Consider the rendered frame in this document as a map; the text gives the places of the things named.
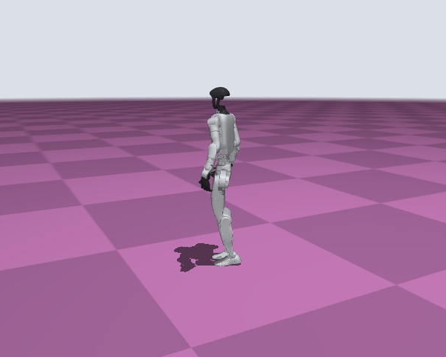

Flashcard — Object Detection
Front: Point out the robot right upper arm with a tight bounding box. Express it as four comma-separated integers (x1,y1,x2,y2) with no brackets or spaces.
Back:
232,114,240,148

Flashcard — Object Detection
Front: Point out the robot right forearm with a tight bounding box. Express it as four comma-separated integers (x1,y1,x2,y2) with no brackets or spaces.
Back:
228,145,240,165

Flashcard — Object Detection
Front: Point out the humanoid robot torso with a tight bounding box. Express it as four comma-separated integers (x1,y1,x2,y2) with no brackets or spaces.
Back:
211,111,234,177

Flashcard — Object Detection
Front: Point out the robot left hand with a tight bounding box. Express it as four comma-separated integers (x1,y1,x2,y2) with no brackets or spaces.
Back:
198,173,213,192

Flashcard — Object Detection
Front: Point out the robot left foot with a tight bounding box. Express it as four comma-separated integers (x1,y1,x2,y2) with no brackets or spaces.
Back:
214,254,241,266

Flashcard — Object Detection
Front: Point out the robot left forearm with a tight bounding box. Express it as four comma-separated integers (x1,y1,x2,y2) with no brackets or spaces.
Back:
201,144,218,179

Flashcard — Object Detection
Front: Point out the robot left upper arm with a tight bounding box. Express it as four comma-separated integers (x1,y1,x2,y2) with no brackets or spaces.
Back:
207,116,221,154

